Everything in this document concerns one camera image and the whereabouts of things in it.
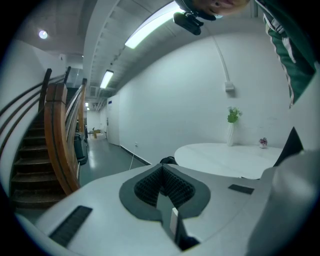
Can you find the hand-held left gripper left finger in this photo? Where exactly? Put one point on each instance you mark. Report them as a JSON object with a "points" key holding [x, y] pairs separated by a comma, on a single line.
{"points": [[100, 212]]}

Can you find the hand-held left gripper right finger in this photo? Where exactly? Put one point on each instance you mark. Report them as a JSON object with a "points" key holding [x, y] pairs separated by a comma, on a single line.
{"points": [[220, 205]]}

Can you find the white round table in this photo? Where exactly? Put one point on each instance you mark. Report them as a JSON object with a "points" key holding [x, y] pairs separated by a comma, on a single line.
{"points": [[225, 160]]}

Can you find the dark grey rolling case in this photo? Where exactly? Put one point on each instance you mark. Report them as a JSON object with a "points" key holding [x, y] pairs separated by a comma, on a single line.
{"points": [[80, 148]]}

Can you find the black backpack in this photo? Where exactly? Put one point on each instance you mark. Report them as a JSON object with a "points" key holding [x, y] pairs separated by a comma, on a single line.
{"points": [[168, 160]]}

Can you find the white ribbed vase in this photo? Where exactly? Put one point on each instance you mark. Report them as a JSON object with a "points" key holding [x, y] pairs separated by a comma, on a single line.
{"points": [[230, 135]]}

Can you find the small pink potted plant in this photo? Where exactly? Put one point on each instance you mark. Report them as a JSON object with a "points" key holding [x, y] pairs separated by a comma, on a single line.
{"points": [[263, 142]]}

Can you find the wooden bench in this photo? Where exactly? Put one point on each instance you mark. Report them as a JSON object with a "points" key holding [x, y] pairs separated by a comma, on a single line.
{"points": [[97, 133]]}

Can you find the wooden staircase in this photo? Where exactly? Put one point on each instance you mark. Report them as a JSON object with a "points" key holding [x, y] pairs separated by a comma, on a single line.
{"points": [[55, 140]]}

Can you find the white flower bouquet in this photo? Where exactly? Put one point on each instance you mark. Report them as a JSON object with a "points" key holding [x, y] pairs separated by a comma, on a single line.
{"points": [[233, 115]]}

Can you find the white door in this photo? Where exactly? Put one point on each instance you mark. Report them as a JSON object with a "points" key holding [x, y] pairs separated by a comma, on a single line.
{"points": [[113, 120]]}

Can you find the short ceiling light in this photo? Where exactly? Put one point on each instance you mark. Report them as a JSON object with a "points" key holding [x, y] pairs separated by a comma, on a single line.
{"points": [[106, 79]]}

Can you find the round ceiling downlight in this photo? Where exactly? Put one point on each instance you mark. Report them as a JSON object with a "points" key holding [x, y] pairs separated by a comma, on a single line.
{"points": [[43, 34]]}

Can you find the long ceiling light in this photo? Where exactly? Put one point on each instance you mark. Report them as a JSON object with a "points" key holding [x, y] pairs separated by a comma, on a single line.
{"points": [[152, 27]]}

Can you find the person's face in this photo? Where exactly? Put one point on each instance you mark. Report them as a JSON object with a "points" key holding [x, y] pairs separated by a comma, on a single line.
{"points": [[212, 6]]}

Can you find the white wall switch box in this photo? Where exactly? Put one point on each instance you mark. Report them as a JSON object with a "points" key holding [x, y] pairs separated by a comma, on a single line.
{"points": [[229, 86]]}

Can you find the white wall conduit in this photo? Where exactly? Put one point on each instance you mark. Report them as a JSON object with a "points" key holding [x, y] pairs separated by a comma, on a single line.
{"points": [[222, 57]]}

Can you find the black head-mounted camera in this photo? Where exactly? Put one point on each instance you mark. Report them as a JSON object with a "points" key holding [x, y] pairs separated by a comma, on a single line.
{"points": [[187, 22]]}

